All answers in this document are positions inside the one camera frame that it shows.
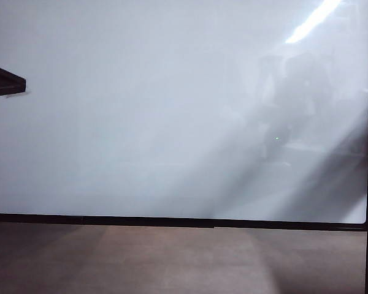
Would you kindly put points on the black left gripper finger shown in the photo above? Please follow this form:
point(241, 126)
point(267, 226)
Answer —
point(6, 82)

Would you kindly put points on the white whiteboard with black frame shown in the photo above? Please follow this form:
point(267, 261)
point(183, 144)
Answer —
point(171, 107)

